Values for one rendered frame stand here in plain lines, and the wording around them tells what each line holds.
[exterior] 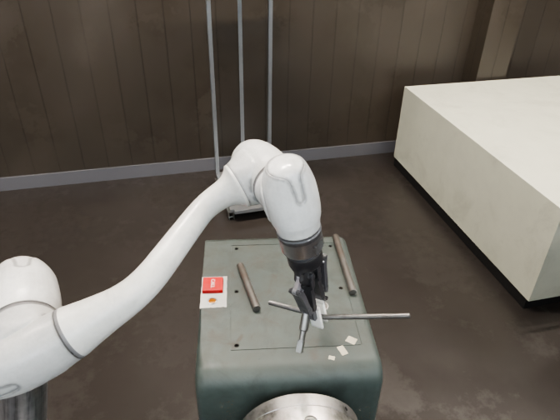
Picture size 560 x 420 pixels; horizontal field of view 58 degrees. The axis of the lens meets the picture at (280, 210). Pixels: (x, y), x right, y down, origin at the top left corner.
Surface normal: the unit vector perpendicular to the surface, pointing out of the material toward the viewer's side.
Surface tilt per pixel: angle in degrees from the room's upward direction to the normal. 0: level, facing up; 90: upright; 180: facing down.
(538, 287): 90
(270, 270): 0
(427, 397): 0
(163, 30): 90
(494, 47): 90
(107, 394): 0
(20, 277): 10
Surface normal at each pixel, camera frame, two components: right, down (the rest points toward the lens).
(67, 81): 0.24, 0.54
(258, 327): 0.02, -0.83
